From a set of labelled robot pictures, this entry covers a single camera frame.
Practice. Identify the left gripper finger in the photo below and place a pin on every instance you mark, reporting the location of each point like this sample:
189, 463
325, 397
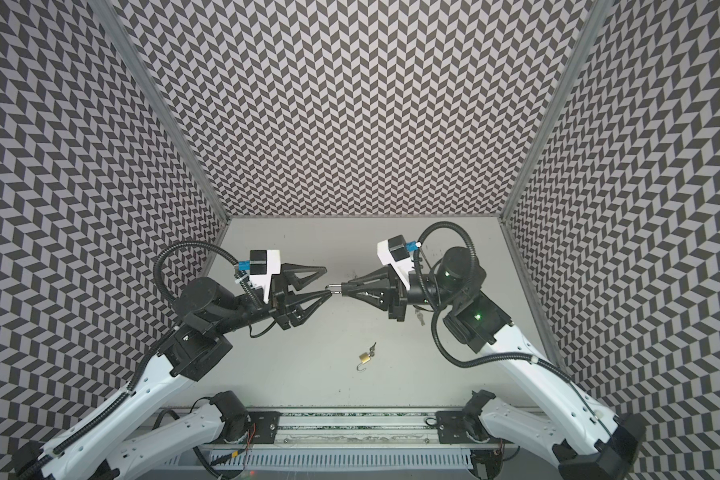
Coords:
301, 307
299, 276

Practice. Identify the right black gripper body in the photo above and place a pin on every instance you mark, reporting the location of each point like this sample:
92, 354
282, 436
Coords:
393, 291

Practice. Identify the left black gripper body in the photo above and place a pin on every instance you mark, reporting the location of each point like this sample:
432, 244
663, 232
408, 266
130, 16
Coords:
274, 305

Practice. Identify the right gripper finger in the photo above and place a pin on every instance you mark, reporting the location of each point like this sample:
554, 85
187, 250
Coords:
378, 279
380, 300

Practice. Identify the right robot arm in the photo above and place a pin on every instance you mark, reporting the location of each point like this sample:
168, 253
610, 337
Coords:
574, 432

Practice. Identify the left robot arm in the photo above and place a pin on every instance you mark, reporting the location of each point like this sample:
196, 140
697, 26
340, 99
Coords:
103, 446

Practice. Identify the brass padlock with keys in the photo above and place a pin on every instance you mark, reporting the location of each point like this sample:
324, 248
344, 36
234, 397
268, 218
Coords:
366, 357

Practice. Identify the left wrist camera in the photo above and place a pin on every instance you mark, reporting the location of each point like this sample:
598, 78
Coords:
257, 273

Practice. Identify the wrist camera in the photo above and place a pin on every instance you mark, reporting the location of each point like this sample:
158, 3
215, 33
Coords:
398, 253
257, 273

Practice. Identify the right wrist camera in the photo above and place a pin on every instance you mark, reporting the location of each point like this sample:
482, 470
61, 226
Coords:
398, 253

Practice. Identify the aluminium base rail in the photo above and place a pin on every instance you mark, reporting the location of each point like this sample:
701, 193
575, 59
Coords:
341, 441

